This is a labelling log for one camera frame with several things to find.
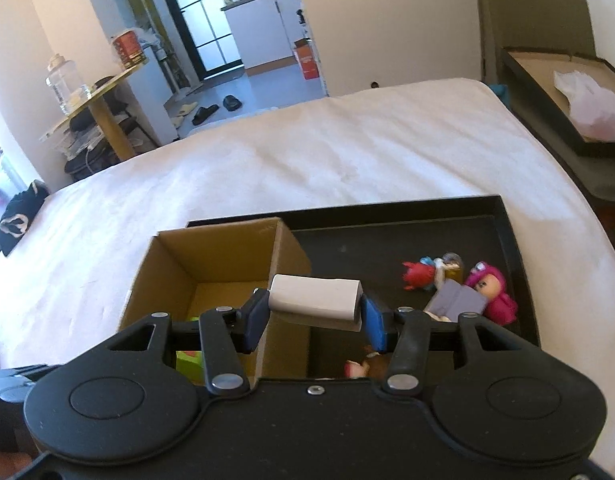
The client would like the clear glass jar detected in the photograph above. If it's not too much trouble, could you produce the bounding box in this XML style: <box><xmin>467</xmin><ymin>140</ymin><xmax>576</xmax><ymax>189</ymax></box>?
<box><xmin>46</xmin><ymin>55</ymin><xmax>91</xmax><ymax>115</ymax></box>

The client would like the beige slipper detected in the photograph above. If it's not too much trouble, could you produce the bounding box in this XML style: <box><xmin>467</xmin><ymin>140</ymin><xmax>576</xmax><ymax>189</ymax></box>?
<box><xmin>165</xmin><ymin>101</ymin><xmax>201</xmax><ymax>120</ymax></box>

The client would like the white kitchen cabinet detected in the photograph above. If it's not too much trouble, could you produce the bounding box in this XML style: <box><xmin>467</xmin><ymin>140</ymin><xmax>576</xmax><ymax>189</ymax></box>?
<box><xmin>222</xmin><ymin>0</ymin><xmax>303</xmax><ymax>73</ymax></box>

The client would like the white rectangular block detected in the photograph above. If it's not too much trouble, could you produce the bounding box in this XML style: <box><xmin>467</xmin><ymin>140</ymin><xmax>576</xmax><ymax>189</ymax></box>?
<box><xmin>268</xmin><ymin>274</ymin><xmax>364</xmax><ymax>333</ymax></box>

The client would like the olive chair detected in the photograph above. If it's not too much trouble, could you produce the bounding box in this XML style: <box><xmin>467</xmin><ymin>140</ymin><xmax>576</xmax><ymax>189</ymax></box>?
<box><xmin>473</xmin><ymin>0</ymin><xmax>615</xmax><ymax>206</ymax></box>

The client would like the red tin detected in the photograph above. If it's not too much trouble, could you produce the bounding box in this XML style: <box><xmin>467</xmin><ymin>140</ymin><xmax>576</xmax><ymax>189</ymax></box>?
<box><xmin>112</xmin><ymin>30</ymin><xmax>148</xmax><ymax>68</ymax></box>

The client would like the small figure with yellow bottle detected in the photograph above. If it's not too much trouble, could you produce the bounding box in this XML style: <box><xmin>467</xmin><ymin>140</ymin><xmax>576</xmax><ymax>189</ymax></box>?
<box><xmin>434</xmin><ymin>252</ymin><xmax>465</xmax><ymax>288</ymax></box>

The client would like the grey purple block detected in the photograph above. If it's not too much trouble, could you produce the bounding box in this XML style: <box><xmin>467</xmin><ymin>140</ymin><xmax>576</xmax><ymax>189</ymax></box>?
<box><xmin>424</xmin><ymin>280</ymin><xmax>488</xmax><ymax>322</ymax></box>

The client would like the round yellow wooden table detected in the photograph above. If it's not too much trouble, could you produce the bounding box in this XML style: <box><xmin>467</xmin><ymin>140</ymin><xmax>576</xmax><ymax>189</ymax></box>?
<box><xmin>40</xmin><ymin>62</ymin><xmax>148</xmax><ymax>162</ymax></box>

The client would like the red crab toy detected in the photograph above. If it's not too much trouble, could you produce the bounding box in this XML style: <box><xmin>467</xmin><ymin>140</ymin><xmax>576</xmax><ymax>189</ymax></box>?
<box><xmin>402</xmin><ymin>259</ymin><xmax>435</xmax><ymax>291</ymax></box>

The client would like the pink hooded doll figure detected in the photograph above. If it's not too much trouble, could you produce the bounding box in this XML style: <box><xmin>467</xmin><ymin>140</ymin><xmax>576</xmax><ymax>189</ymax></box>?
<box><xmin>462</xmin><ymin>261</ymin><xmax>519</xmax><ymax>328</ymax></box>

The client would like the orange cardboard box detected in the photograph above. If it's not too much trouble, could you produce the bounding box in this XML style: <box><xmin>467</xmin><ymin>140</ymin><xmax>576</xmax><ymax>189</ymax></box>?
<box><xmin>292</xmin><ymin>37</ymin><xmax>322</xmax><ymax>81</ymax></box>

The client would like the black framed glass door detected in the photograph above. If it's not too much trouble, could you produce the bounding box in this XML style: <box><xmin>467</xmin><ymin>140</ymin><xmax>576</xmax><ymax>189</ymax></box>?
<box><xmin>150</xmin><ymin>0</ymin><xmax>246</xmax><ymax>81</ymax></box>

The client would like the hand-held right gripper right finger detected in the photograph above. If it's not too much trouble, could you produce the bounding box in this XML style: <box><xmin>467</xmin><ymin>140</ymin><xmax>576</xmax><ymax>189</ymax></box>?
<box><xmin>360</xmin><ymin>295</ymin><xmax>542</xmax><ymax>396</ymax></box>

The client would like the black shallow tray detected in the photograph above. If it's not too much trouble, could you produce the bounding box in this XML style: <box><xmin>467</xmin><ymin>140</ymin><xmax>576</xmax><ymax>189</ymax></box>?
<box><xmin>186</xmin><ymin>195</ymin><xmax>541</xmax><ymax>381</ymax></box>

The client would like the brown cardboard box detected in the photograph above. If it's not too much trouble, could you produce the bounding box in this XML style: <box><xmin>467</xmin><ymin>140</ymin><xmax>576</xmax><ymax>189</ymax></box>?
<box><xmin>118</xmin><ymin>217</ymin><xmax>312</xmax><ymax>381</ymax></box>

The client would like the small white cabinet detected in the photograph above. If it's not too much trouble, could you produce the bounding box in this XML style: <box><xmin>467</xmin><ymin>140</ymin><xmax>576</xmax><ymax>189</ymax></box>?
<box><xmin>132</xmin><ymin>42</ymin><xmax>181</xmax><ymax>147</ymax></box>

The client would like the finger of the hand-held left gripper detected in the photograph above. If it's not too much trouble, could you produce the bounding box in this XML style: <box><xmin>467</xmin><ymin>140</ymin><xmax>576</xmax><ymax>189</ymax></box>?
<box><xmin>0</xmin><ymin>364</ymin><xmax>59</xmax><ymax>402</ymax></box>

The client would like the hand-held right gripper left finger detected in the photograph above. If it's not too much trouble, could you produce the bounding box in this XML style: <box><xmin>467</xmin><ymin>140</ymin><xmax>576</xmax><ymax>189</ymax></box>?
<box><xmin>95</xmin><ymin>287</ymin><xmax>271</xmax><ymax>397</ymax></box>

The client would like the black box with cardboard lining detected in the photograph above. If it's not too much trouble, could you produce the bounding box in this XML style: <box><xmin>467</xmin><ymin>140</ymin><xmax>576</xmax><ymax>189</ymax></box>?
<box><xmin>500</xmin><ymin>46</ymin><xmax>615</xmax><ymax>157</ymax></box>

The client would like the pink white plastic bag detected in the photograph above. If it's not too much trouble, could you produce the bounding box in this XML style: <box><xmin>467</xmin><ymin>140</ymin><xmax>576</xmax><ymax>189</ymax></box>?
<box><xmin>553</xmin><ymin>70</ymin><xmax>615</xmax><ymax>142</ymax></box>

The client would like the green hexagonal block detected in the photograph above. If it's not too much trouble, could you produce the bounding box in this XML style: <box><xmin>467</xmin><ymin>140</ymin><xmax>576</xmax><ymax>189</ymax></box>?
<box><xmin>176</xmin><ymin>315</ymin><xmax>204</xmax><ymax>386</ymax></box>

